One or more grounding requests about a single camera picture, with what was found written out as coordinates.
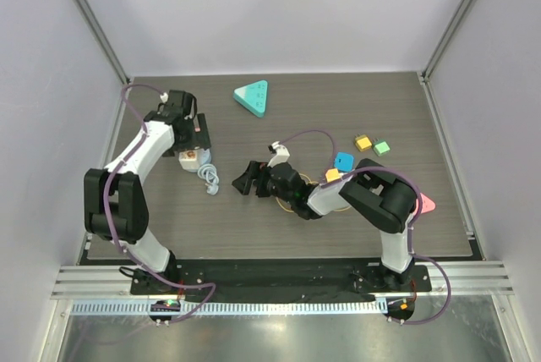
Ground yellow usb cable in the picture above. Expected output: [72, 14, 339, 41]
[274, 171, 352, 215]

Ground green usb charger plug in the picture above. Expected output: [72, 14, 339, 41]
[372, 140, 391, 156]

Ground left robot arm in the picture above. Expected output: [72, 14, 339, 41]
[84, 90, 220, 294]

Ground pink triangular power socket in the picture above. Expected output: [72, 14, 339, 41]
[413, 194, 436, 215]

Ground slotted cable duct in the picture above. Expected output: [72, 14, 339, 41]
[70, 298, 387, 317]

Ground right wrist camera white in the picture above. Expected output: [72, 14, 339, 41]
[267, 141, 290, 167]

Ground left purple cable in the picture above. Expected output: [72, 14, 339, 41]
[103, 82, 216, 325]

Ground teal triangular power socket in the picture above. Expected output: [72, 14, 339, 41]
[232, 80, 269, 118]

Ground yellow usb charger plug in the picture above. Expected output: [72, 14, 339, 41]
[354, 134, 373, 151]

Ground left aluminium frame post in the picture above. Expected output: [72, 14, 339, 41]
[73, 0, 129, 84]

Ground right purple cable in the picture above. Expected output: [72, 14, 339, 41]
[281, 129, 452, 329]

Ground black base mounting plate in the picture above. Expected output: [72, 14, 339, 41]
[120, 258, 432, 304]

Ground white cube tiger adapter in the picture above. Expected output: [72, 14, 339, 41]
[178, 151, 199, 173]

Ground orange charger plug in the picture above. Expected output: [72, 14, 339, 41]
[325, 167, 342, 183]

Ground aluminium front rail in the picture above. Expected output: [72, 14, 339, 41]
[51, 261, 514, 299]

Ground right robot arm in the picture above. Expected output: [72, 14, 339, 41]
[232, 159, 420, 291]

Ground right aluminium frame post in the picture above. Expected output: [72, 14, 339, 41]
[418, 0, 476, 84]

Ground aluminium frame post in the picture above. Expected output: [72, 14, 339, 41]
[73, 0, 129, 84]
[418, 0, 476, 84]

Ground blue charger plug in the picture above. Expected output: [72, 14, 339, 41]
[333, 152, 355, 173]

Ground light blue cable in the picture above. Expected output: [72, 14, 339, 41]
[197, 162, 221, 198]

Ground purple cable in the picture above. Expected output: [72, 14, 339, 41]
[281, 129, 452, 329]
[103, 82, 216, 325]

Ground light blue round socket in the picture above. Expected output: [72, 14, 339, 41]
[192, 149, 216, 178]

